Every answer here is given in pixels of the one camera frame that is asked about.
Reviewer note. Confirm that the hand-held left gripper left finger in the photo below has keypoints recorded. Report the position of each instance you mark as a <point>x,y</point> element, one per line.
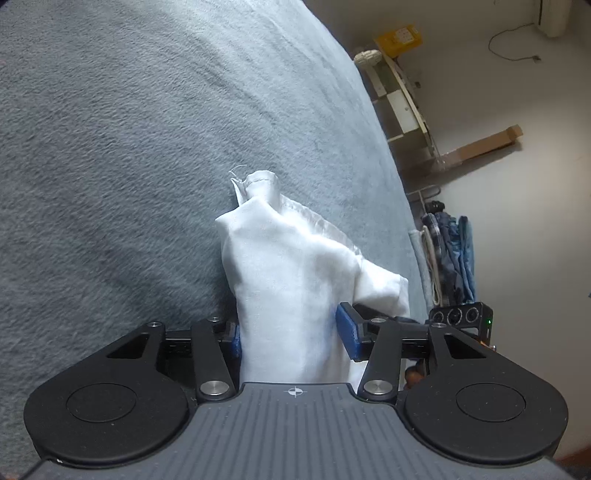
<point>213,355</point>

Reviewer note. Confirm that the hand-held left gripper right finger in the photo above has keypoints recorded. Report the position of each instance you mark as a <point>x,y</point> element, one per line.
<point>348,332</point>

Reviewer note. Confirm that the white button shirt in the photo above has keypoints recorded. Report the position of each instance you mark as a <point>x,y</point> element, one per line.
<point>295,277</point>

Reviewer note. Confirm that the blue patterned clothes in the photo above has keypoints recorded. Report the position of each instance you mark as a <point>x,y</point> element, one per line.
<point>455,254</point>

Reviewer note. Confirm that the metal rack bar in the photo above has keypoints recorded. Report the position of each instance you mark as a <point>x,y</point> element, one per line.
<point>425,191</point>

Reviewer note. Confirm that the long brown cardboard box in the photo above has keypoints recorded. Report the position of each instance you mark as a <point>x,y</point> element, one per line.
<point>485,145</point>

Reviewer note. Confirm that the yellow cardboard box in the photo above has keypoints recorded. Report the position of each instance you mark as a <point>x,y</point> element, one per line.
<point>399,40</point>

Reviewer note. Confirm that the white wall appliance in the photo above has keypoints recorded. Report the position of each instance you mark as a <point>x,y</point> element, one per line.
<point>554,18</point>

